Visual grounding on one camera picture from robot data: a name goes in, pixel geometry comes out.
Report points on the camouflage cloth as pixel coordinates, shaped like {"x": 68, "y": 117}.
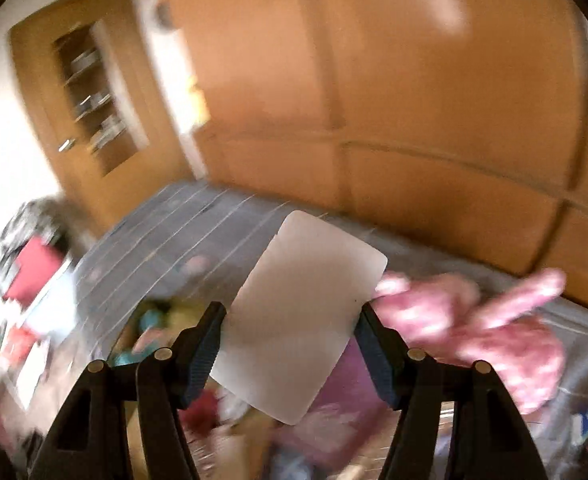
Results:
{"x": 29, "y": 220}

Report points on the wooden wardrobe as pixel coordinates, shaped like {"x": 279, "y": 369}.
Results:
{"x": 374, "y": 85}

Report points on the wooden door with shelf niche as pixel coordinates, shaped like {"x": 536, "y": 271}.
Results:
{"x": 124, "y": 195}

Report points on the red bag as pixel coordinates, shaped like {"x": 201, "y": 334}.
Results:
{"x": 34, "y": 270}

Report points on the purple box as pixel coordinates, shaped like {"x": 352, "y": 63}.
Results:
{"x": 339, "y": 410}

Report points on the pink spotted plush toy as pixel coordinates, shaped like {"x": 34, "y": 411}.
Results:
{"x": 504, "y": 355}

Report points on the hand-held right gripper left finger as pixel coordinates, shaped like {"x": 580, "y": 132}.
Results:
{"x": 201, "y": 355}

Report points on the white card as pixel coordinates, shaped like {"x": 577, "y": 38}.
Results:
{"x": 299, "y": 310}

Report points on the bed with grey checked sheet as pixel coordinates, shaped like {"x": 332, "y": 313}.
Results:
{"x": 174, "y": 240}

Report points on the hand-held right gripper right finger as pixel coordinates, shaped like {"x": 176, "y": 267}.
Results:
{"x": 379, "y": 360}

